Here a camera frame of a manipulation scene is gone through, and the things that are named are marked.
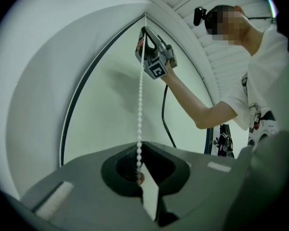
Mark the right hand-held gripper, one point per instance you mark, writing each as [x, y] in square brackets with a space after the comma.
[156, 65]

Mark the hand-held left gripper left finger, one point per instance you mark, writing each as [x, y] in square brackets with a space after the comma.
[86, 177]

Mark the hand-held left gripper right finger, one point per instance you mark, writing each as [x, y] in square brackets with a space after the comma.
[195, 177]

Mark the white roller blind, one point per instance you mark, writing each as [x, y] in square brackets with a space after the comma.
[115, 100]

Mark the person's right forearm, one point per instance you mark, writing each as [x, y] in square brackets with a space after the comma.
[183, 95]

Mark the white slatted blind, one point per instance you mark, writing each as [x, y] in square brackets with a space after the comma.
[226, 56]

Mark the person's head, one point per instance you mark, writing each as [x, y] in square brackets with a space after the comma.
[231, 25]

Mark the white printed t-shirt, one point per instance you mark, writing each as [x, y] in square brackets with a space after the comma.
[267, 68]

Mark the dark window frame bar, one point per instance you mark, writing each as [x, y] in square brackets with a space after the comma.
[208, 141]

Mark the black head camera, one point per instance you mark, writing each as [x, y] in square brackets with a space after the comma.
[199, 16]

